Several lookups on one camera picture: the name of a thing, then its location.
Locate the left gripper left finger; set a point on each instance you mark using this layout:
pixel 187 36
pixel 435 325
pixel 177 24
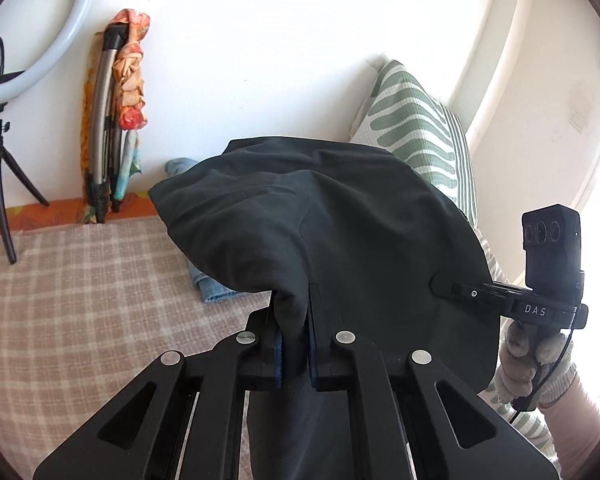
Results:
pixel 278 360

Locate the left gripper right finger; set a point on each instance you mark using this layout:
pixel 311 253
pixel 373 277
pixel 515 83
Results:
pixel 316 331

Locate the black pants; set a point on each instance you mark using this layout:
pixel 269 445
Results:
pixel 277 214

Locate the right forearm pink sleeve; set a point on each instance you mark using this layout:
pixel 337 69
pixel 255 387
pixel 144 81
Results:
pixel 573 420

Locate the right gloved hand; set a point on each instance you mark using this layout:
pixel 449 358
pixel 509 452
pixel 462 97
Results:
pixel 524 356

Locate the pink plaid bed blanket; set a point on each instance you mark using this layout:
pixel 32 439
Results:
pixel 82 311

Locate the green white patterned pillow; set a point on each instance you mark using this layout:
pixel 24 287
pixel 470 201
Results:
pixel 401 117

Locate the folded silver tripod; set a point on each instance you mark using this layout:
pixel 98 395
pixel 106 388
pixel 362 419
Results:
pixel 105 136

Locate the black mini tripod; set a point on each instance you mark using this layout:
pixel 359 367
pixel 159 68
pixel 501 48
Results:
pixel 0 179

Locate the white ring light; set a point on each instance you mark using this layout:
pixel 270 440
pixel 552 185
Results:
pixel 34 35

